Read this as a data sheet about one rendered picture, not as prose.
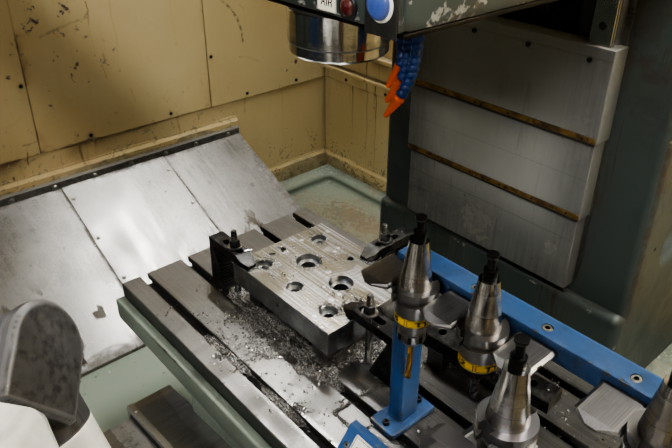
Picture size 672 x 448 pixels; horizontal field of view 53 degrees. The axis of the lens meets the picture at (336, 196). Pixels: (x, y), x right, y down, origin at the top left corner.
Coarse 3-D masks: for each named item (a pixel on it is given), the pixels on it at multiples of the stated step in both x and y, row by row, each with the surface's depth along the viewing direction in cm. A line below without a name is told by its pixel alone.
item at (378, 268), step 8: (392, 256) 96; (376, 264) 94; (384, 264) 94; (392, 264) 94; (400, 264) 94; (368, 272) 92; (376, 272) 92; (384, 272) 92; (392, 272) 92; (368, 280) 91; (376, 280) 91; (384, 280) 90; (384, 288) 90
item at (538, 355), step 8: (512, 336) 81; (504, 344) 79; (512, 344) 79; (536, 344) 79; (544, 344) 79; (496, 352) 78; (504, 352) 78; (528, 352) 78; (536, 352) 78; (544, 352) 78; (552, 352) 78; (496, 360) 77; (504, 360) 77; (528, 360) 77; (536, 360) 77; (544, 360) 77; (536, 368) 76
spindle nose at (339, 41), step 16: (288, 16) 100; (304, 16) 96; (320, 16) 95; (288, 32) 101; (304, 32) 97; (320, 32) 96; (336, 32) 96; (352, 32) 96; (304, 48) 99; (320, 48) 97; (336, 48) 97; (352, 48) 97; (368, 48) 98; (384, 48) 101; (336, 64) 98
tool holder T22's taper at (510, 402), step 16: (528, 368) 65; (496, 384) 66; (512, 384) 64; (528, 384) 64; (496, 400) 66; (512, 400) 65; (528, 400) 65; (496, 416) 66; (512, 416) 65; (528, 416) 66; (512, 432) 66
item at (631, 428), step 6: (636, 414) 69; (642, 414) 69; (630, 420) 68; (636, 420) 68; (630, 426) 67; (636, 426) 67; (630, 432) 67; (636, 432) 67; (624, 438) 68; (630, 438) 67; (636, 438) 66; (642, 438) 66; (624, 444) 68; (630, 444) 67; (636, 444) 66; (642, 444) 66; (648, 444) 66
